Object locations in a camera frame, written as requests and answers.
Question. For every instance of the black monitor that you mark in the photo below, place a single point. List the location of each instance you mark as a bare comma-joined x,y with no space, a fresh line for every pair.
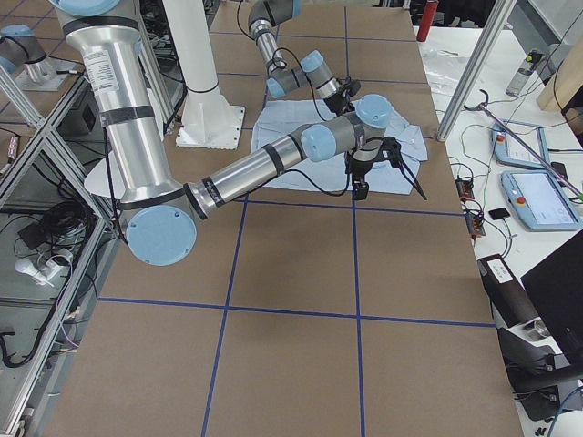
554,286

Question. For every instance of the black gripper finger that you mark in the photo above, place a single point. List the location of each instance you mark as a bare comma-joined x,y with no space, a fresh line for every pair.
360,189

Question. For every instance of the blue teach pendant near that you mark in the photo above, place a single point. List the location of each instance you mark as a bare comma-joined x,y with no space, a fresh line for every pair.
539,201

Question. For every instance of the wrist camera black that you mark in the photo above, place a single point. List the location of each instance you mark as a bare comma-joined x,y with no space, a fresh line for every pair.
350,87
391,149

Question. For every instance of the aluminium frame post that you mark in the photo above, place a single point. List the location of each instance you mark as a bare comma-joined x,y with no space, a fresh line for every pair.
485,43

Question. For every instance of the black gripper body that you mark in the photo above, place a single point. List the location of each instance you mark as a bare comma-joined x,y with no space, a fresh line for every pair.
337,103
358,168

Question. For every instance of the clear plastic bag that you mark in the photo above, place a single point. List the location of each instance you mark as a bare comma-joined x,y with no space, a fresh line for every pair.
443,69

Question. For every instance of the light blue button-up shirt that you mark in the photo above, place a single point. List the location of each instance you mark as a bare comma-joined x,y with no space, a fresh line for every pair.
322,169

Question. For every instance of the white central pedestal column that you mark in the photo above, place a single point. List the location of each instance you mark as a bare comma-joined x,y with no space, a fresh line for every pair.
208,120

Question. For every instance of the clear water bottle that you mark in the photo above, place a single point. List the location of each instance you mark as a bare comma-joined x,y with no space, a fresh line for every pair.
524,72

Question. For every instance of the red cylinder bottle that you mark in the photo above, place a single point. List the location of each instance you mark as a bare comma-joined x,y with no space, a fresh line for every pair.
427,20

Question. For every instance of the black cylinder device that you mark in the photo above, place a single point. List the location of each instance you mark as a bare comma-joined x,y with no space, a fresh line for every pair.
505,291

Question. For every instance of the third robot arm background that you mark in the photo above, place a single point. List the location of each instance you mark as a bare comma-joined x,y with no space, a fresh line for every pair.
19,46

